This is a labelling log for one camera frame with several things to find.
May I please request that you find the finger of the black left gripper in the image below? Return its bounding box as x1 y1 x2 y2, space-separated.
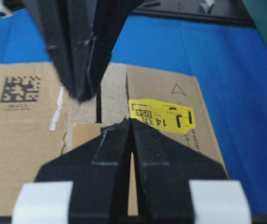
84 0 144 100
23 0 95 102

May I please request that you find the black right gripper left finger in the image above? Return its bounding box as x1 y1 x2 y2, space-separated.
35 119 131 224

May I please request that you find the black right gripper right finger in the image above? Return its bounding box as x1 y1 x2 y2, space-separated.
131 119 228 224

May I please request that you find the brown cardboard box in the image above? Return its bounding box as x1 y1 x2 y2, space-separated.
0 63 224 217

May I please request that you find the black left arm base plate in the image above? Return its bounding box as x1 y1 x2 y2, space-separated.
131 0 255 28

